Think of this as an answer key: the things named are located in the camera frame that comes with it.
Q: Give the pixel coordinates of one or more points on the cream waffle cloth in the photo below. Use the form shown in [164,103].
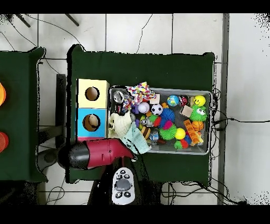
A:
[119,125]

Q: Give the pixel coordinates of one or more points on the light blue waffle cloth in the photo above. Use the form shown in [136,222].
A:
[138,140]

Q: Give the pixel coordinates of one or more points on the orange plastic tray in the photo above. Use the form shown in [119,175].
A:
[192,132]

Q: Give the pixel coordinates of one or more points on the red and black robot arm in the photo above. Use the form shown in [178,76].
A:
[101,152]

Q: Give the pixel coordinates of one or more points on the wooden box with three holes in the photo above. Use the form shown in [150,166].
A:
[92,103]

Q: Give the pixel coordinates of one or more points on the clear mesh bin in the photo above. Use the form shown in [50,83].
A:
[189,150]

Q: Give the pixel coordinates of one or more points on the white baseball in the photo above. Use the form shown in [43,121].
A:
[143,107]

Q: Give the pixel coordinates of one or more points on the colourful spotted cloth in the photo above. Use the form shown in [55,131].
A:
[140,92]

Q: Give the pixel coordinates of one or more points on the black and white soccer ball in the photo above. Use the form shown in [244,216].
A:
[157,109]

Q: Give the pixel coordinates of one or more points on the large blue spiky ball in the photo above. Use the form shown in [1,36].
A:
[168,115]

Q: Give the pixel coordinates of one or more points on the blue globe ball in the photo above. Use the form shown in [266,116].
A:
[173,100]

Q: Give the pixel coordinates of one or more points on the dark green table cloth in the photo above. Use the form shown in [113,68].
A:
[137,69]

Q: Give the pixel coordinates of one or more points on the plain yellow ball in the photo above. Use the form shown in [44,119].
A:
[180,134]

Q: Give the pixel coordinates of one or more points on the green googly-eyed puffer ball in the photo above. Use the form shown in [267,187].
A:
[198,114]

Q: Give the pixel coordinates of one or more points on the grey floor base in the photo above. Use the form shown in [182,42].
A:
[47,158]

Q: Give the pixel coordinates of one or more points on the black tripod leg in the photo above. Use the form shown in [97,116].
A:
[72,20]
[23,20]

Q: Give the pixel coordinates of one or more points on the dark green side cloth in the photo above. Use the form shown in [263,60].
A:
[16,74]

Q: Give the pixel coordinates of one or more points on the orange cup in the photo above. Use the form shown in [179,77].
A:
[2,94]

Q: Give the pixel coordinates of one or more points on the black furniture frame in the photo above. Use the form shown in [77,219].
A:
[61,95]

